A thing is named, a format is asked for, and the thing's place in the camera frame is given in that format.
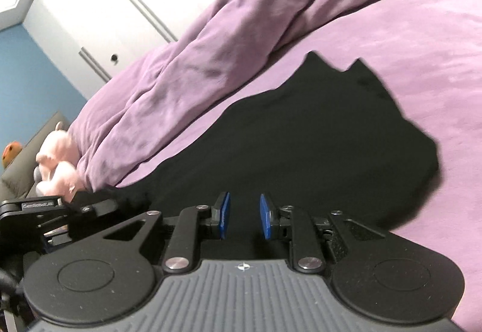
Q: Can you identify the pink plush toy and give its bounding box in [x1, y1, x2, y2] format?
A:
[35, 122, 86, 202]

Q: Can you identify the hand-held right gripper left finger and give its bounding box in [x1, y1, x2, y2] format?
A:
[102, 191, 231, 275]

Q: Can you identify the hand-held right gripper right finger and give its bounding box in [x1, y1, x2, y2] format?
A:
[259, 194, 393, 275]

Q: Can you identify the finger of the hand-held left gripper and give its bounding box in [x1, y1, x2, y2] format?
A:
[65, 200, 118, 232]

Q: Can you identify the black long-sleeve turtleneck top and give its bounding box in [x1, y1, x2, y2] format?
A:
[115, 51, 442, 262]

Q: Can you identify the purple duvet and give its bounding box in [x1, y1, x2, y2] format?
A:
[70, 0, 449, 194]

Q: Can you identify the orange plush toy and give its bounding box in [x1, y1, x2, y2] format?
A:
[2, 142, 24, 169]

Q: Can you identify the purple bed sheet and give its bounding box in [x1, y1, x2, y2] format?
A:
[117, 0, 482, 332]

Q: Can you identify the white wardrobe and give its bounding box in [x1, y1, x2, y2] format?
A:
[0, 0, 280, 107]

